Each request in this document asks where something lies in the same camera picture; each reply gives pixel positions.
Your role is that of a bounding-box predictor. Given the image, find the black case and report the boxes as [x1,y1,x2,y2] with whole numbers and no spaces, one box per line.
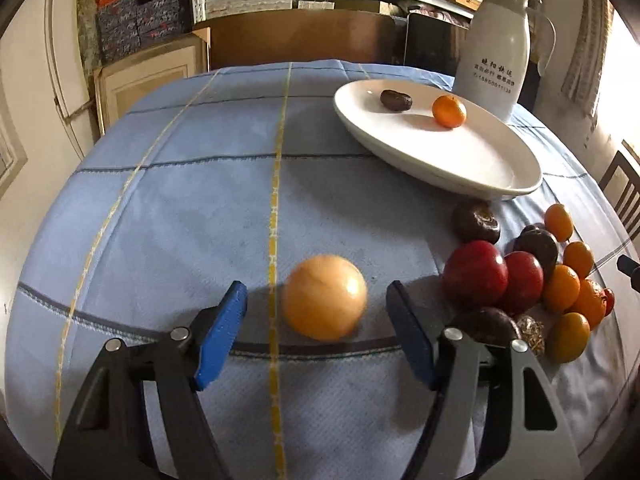
[404,6,474,79]

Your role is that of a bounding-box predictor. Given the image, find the white oval plate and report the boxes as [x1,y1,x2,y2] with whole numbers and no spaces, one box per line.
[333,79,544,202]

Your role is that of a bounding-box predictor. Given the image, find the blue checked tablecloth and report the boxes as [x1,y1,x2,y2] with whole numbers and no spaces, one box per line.
[2,59,636,480]

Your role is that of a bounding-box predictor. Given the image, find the small dark oblong fruit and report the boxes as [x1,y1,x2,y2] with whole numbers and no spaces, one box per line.
[379,89,414,112]

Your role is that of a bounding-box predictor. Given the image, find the white door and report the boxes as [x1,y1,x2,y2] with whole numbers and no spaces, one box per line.
[44,0,98,161]

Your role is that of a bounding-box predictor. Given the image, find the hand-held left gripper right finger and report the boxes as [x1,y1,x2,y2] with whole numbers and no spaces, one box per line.
[385,280,583,480]

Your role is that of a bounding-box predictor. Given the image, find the brown flaky water chestnut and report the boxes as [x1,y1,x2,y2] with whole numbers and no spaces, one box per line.
[515,314,546,358]

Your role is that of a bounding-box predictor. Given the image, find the white striped flat box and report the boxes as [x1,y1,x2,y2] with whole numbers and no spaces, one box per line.
[204,0,297,19]

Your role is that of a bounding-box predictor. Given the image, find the brown wooden board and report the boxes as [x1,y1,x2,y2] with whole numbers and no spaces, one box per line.
[192,9,408,72]

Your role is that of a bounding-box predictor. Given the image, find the cream framed panel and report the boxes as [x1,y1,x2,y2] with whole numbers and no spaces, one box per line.
[94,35,212,136]

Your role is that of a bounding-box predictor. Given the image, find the white thermos jug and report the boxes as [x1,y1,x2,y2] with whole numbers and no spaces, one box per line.
[452,0,557,125]

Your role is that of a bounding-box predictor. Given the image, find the wrinkled orange mandarin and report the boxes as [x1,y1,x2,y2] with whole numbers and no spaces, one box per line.
[570,279,608,331]

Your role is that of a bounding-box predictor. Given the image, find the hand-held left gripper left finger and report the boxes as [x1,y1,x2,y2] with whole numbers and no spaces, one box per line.
[52,280,249,480]

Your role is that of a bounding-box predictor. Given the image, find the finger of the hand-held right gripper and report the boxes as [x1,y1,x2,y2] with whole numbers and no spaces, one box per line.
[616,254,640,293]

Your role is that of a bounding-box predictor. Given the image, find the red round fruit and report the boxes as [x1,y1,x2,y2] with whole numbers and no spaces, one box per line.
[497,251,545,316]
[442,240,510,310]

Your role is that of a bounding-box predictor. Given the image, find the patterned beige curtain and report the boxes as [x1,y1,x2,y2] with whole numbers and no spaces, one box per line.
[560,0,615,111]

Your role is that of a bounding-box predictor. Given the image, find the yellow round fruit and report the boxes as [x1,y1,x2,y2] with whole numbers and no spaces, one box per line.
[282,254,369,342]

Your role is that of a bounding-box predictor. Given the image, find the dark wooden chair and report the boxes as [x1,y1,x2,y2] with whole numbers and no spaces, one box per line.
[599,140,640,246]

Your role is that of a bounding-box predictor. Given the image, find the dark brown water chestnut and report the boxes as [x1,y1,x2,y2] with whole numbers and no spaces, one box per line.
[453,200,501,244]

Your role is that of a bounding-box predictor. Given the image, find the small orange mandarin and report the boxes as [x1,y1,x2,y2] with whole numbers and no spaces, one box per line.
[431,95,468,129]

